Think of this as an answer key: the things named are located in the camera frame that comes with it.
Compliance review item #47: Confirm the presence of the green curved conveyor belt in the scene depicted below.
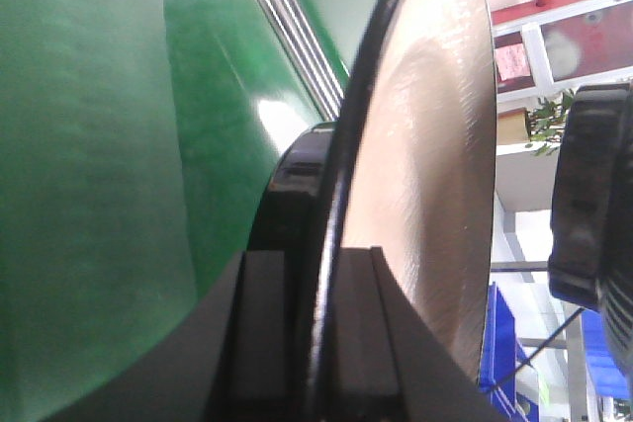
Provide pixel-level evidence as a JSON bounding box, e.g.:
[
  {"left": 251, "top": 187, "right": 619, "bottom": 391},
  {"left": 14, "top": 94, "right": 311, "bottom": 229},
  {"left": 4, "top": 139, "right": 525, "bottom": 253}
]
[{"left": 1, "top": 0, "right": 376, "bottom": 421}]

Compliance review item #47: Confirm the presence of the black cable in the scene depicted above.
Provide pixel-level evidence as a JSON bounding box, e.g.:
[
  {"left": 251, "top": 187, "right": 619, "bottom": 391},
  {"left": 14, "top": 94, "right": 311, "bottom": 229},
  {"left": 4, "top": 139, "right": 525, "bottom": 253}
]
[{"left": 479, "top": 306, "right": 586, "bottom": 394}]

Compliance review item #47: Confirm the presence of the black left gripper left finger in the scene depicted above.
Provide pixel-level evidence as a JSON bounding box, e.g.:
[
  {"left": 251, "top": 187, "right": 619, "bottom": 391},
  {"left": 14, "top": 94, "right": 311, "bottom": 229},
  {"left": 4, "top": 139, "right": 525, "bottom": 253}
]
[{"left": 50, "top": 251, "right": 300, "bottom": 421}]

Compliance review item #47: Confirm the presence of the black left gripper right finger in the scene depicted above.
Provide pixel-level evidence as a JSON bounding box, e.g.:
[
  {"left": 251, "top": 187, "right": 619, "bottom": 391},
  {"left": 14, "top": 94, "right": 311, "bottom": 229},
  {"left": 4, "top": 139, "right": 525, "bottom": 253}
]
[{"left": 328, "top": 247, "right": 502, "bottom": 421}]

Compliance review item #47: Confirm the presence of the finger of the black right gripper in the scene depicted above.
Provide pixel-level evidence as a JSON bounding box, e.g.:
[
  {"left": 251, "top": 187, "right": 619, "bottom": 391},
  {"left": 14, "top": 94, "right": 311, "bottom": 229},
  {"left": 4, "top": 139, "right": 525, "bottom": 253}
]
[{"left": 247, "top": 122, "right": 335, "bottom": 257}]

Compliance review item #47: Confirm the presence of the large blue plastic crate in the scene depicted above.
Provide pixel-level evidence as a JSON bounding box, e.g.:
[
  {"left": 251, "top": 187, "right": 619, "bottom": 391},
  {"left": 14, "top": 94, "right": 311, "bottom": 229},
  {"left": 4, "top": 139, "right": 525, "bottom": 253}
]
[{"left": 479, "top": 281, "right": 632, "bottom": 421}]

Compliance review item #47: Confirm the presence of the green potted plant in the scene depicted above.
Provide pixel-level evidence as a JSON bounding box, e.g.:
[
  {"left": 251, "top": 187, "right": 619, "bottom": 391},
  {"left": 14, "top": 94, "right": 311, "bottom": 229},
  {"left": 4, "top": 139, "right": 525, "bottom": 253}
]
[{"left": 525, "top": 89, "right": 576, "bottom": 156}]

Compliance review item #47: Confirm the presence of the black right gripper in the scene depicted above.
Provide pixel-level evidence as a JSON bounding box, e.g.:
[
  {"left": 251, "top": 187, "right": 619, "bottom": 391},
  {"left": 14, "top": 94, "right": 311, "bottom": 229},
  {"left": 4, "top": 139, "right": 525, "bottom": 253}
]
[{"left": 547, "top": 82, "right": 632, "bottom": 380}]

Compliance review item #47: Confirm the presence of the beige plate black rim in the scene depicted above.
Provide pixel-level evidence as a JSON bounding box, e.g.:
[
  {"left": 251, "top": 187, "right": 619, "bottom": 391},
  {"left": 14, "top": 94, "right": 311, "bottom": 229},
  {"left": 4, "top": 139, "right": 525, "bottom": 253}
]
[{"left": 301, "top": 0, "right": 497, "bottom": 414}]

